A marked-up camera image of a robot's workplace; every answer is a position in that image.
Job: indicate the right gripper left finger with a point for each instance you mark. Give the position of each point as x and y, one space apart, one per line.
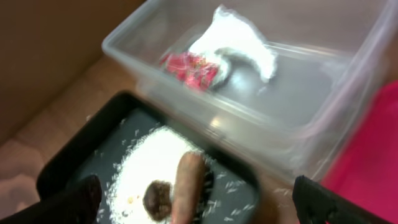
77 205

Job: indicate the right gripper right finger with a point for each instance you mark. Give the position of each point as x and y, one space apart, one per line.
329 202

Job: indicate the dark brown food lump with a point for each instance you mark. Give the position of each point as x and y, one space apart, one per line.
157 200

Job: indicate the white rice pile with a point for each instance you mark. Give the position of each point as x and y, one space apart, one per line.
154 157

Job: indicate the red snack wrapper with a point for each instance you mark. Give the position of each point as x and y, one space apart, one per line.
193 70

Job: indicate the white tissue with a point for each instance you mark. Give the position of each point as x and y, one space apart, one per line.
231 34

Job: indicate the red serving tray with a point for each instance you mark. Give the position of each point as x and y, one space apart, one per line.
366 171

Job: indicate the black plastic tray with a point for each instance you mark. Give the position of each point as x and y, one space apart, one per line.
231 183

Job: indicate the clear plastic bin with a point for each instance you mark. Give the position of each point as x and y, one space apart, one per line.
290 111

